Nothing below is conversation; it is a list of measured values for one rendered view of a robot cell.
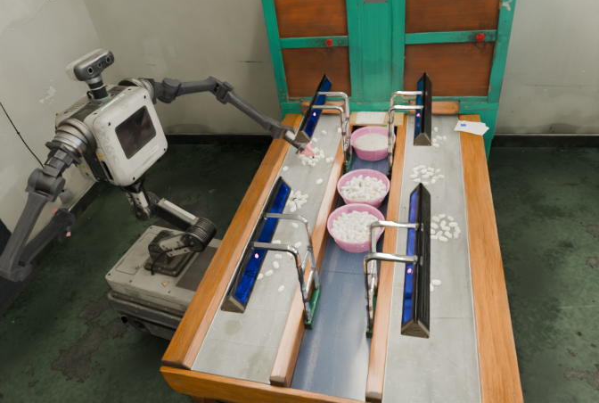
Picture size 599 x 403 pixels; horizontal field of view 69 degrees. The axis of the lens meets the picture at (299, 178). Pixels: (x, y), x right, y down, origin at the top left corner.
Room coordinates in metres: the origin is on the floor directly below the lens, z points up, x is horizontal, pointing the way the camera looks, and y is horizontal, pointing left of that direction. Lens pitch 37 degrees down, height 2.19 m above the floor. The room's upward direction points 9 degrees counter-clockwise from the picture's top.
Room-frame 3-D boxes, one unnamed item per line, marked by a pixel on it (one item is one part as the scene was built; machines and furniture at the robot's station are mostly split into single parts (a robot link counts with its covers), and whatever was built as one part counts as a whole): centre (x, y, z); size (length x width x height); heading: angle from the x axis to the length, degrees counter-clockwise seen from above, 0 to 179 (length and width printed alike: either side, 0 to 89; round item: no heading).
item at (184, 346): (1.76, 0.26, 0.67); 1.81 x 0.12 x 0.19; 161
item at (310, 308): (1.14, 0.10, 0.90); 0.20 x 0.19 x 0.45; 161
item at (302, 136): (2.08, -0.14, 1.08); 0.62 x 0.08 x 0.07; 161
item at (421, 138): (1.90, -0.67, 1.08); 0.62 x 0.08 x 0.07; 161
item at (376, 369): (1.53, -0.42, 0.71); 1.81 x 0.05 x 0.11; 161
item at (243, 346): (1.69, 0.06, 0.73); 1.81 x 0.30 x 0.02; 161
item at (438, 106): (2.30, -0.87, 0.83); 0.30 x 0.06 x 0.07; 71
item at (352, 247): (1.47, -0.23, 0.72); 0.27 x 0.27 x 0.10
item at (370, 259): (1.01, -0.28, 0.90); 0.20 x 0.19 x 0.45; 161
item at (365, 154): (2.15, -0.46, 0.72); 0.27 x 0.27 x 0.10
